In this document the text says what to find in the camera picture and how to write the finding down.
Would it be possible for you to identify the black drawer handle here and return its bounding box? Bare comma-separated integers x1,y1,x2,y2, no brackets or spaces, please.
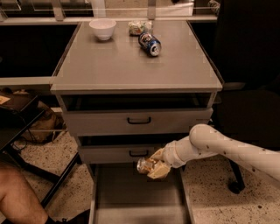
127,117,151,125
129,150,149,158

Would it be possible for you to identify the grey drawer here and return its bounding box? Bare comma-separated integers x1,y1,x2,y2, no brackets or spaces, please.
88,163,194,224
62,94,213,137
78,133,187,164

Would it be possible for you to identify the black side table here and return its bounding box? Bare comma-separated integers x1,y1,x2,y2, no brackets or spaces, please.
0,92,81,207

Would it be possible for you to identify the grey drawer cabinet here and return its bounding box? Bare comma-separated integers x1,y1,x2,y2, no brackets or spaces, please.
50,19,224,224

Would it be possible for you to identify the bottom grey drawer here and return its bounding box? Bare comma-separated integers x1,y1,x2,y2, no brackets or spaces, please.
88,163,194,224

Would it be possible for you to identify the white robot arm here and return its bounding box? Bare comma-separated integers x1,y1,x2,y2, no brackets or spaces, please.
148,124,280,186

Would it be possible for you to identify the crumpled snack bag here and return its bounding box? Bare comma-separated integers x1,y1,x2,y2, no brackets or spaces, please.
129,20,152,36

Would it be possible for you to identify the black middle drawer handle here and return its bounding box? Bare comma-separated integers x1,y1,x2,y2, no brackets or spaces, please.
129,150,149,158

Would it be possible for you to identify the blue soda can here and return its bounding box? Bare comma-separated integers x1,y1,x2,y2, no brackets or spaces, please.
138,32,161,57

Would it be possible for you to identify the brown bag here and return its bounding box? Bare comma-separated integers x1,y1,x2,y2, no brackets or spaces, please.
11,91,63,144

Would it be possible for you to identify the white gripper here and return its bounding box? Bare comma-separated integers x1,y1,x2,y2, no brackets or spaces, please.
147,141,186,179

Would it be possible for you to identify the top grey drawer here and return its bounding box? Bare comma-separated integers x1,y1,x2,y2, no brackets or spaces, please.
62,94,213,137

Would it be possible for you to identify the middle grey drawer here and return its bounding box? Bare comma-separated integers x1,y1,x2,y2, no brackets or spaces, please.
78,133,187,164

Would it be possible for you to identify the white bowl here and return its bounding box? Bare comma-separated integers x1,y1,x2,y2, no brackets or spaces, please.
89,18,116,40

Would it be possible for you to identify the person's bare leg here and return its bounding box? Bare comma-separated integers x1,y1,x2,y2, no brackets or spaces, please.
0,164,48,224

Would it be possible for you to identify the black top drawer handle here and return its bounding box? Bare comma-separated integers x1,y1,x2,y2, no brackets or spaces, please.
127,117,151,125

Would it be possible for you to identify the black office chair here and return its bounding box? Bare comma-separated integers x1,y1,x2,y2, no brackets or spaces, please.
194,0,280,194

